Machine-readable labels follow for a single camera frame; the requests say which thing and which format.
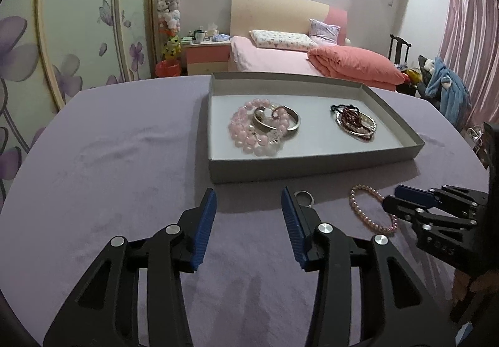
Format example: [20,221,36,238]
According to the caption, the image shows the pink pearl bracelet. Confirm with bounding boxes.
[348,184,399,236]

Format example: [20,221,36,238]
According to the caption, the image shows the dark red bead necklace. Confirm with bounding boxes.
[330,104,377,142]

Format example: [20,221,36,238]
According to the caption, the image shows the thin silver bangle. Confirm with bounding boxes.
[336,108,377,140]

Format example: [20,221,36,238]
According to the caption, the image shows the pink chunky bead bracelet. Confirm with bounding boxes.
[227,98,292,158]

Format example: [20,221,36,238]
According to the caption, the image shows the grey metal cuff bracelet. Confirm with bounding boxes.
[252,104,301,134]

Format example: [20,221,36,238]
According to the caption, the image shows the blue clothing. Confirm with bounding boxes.
[424,57,471,129]

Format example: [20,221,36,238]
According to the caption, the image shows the dark wooden chair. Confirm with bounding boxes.
[388,34,412,66]

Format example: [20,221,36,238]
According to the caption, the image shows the coral folded duvet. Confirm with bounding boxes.
[308,45,407,91]

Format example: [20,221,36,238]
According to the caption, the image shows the purple tablecloth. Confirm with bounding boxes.
[1,76,489,346]

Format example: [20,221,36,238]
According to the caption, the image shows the pink curtain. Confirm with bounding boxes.
[440,0,498,125]

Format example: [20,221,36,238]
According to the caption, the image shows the grey cardboard tray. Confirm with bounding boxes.
[207,72,424,184]

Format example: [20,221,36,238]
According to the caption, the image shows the lilac floral pillow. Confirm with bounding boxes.
[309,18,341,44]

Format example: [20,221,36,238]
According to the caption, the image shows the white patterned pillow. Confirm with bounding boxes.
[249,29,318,52]

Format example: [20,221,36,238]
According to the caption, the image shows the beige bed headboard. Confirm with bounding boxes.
[230,0,348,45]

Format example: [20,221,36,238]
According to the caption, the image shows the pink bedside table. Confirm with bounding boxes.
[183,40,231,76]

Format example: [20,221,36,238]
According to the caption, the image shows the red bucket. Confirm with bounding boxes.
[155,60,182,77]

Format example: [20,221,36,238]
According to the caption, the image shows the white mug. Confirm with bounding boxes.
[194,30,206,44]

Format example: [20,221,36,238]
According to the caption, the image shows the floral wardrobe doors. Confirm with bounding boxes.
[1,0,154,193]

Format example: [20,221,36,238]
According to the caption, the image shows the plush toy tower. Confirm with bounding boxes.
[157,0,181,61]

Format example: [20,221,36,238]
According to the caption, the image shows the silver ring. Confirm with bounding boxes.
[293,190,316,208]

